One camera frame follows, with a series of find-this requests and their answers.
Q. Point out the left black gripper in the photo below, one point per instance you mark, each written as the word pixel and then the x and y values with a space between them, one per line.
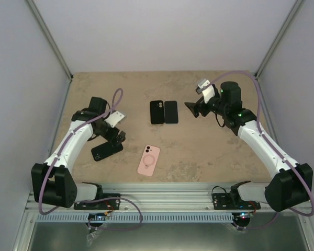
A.
pixel 111 137

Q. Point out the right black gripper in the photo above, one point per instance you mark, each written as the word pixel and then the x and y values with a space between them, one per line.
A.
pixel 194 107

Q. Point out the black phone with blue edge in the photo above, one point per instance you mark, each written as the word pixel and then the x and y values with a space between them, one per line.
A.
pixel 171 112

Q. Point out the black phone case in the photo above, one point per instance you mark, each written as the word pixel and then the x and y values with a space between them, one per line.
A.
pixel 157 112

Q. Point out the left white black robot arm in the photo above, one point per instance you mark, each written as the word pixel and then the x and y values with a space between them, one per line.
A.
pixel 52 180

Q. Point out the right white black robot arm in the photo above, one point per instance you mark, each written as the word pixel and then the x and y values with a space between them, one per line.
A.
pixel 291 181

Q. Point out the black phone on table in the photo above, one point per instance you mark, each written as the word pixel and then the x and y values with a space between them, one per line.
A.
pixel 105 150

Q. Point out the pink phone case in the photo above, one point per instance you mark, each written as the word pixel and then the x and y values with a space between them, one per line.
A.
pixel 148 160

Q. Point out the left circuit board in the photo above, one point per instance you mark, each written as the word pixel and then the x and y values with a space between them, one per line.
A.
pixel 99 216

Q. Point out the circuit board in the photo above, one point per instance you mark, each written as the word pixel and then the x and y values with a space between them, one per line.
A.
pixel 99 216
pixel 243 215

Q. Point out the clear plastic bag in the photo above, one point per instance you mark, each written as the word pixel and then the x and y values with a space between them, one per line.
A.
pixel 92 235

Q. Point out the right circuit board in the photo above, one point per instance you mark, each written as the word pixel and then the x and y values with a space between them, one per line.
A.
pixel 243 215

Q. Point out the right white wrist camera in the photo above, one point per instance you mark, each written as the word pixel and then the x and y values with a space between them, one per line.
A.
pixel 207 89

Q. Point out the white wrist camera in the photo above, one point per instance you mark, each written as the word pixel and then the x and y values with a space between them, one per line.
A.
pixel 207 89
pixel 115 118

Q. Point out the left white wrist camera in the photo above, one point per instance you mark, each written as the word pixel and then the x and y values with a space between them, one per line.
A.
pixel 115 118

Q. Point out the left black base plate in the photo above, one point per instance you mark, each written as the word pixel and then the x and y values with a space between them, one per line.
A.
pixel 103 205

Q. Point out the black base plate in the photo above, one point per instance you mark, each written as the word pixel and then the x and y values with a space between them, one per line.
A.
pixel 222 202
pixel 103 205

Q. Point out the aluminium rail frame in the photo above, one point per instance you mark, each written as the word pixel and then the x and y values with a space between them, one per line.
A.
pixel 159 197

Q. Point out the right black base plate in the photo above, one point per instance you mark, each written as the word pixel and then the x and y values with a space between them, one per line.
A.
pixel 222 202

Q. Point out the grey slotted cable duct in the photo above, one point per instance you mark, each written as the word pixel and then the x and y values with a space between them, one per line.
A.
pixel 131 217

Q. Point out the left corner aluminium post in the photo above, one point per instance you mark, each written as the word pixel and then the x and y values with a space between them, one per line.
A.
pixel 47 33

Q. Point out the corner aluminium post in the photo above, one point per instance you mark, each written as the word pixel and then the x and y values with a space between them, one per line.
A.
pixel 47 33
pixel 296 7

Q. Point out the right corner aluminium post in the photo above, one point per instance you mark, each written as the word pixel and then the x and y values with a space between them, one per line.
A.
pixel 296 7

